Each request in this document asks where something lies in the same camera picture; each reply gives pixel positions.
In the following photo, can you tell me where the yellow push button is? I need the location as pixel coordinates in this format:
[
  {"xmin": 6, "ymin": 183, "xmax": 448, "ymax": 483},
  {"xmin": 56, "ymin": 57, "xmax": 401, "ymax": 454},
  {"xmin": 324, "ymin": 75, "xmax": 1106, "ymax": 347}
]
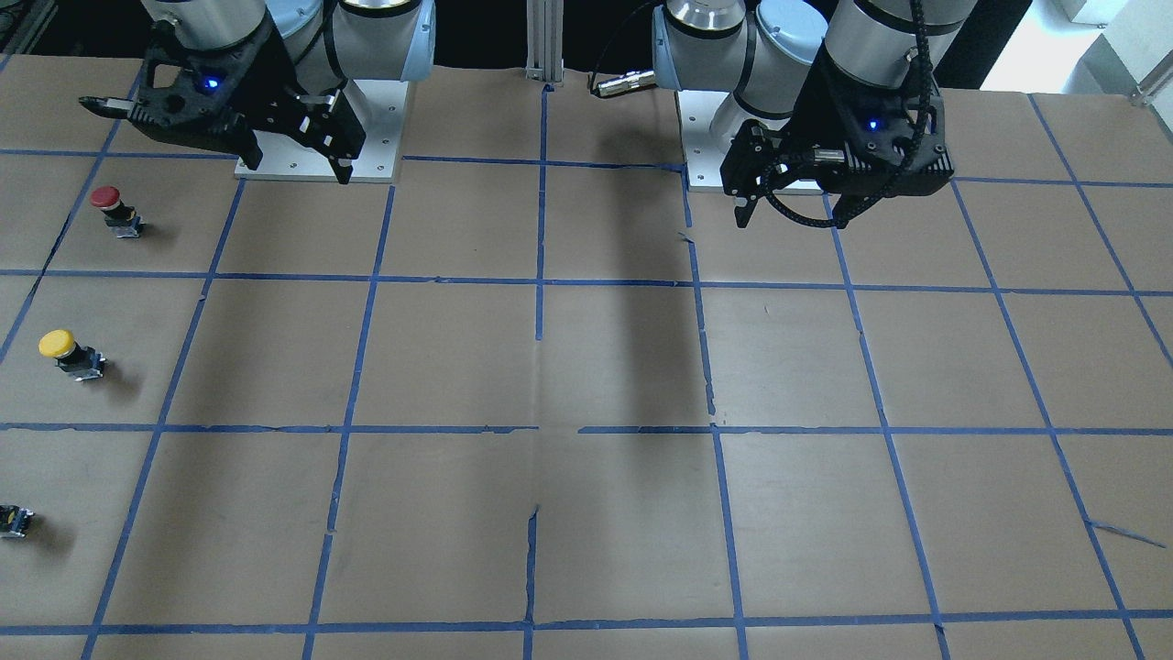
[{"xmin": 38, "ymin": 329, "xmax": 106, "ymax": 381}]

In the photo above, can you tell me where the aluminium frame post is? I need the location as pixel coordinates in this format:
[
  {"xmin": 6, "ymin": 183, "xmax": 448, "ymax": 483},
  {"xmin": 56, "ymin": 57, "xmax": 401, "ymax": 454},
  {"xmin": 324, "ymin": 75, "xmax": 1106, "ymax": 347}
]
[{"xmin": 524, "ymin": 0, "xmax": 565, "ymax": 86}]

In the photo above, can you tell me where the red push button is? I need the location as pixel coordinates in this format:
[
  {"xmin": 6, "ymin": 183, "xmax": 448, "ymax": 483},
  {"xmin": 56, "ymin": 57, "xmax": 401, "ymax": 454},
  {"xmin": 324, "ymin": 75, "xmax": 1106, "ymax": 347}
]
[{"xmin": 89, "ymin": 185, "xmax": 144, "ymax": 239}]

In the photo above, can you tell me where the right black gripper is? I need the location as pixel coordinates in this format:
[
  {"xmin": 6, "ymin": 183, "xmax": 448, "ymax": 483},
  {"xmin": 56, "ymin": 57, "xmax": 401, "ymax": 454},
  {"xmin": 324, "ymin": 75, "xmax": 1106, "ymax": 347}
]
[{"xmin": 128, "ymin": 18, "xmax": 367, "ymax": 185}]

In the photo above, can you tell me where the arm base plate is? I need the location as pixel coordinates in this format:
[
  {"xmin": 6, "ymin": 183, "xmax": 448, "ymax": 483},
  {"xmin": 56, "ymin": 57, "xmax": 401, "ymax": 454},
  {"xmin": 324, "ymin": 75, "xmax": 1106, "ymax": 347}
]
[
  {"xmin": 233, "ymin": 80, "xmax": 416, "ymax": 183},
  {"xmin": 674, "ymin": 91, "xmax": 789, "ymax": 193}
]

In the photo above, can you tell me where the green push button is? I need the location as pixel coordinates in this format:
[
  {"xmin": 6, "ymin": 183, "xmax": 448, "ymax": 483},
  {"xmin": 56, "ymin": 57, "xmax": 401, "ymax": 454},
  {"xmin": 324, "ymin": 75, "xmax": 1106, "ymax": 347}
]
[{"xmin": 0, "ymin": 504, "xmax": 35, "ymax": 539}]

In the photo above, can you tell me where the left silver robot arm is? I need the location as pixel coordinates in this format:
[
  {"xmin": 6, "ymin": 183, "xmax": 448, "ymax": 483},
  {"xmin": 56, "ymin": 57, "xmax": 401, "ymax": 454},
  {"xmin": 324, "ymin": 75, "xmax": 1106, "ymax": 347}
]
[{"xmin": 652, "ymin": 1, "xmax": 975, "ymax": 229}]

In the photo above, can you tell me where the silver cable connector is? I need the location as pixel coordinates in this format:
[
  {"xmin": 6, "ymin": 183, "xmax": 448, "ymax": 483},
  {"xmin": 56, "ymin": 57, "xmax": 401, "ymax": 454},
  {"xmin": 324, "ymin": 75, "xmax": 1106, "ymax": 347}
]
[{"xmin": 590, "ymin": 70, "xmax": 657, "ymax": 98}]

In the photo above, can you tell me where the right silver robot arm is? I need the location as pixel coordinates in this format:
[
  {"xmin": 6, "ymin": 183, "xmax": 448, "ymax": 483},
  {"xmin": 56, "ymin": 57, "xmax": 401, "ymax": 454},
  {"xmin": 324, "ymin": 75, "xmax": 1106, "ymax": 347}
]
[{"xmin": 83, "ymin": 1, "xmax": 438, "ymax": 184}]

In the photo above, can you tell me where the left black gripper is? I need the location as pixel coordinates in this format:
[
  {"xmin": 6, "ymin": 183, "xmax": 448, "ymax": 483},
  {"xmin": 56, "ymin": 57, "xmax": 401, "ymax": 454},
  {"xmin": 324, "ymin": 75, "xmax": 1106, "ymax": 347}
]
[{"xmin": 719, "ymin": 47, "xmax": 954, "ymax": 227}]

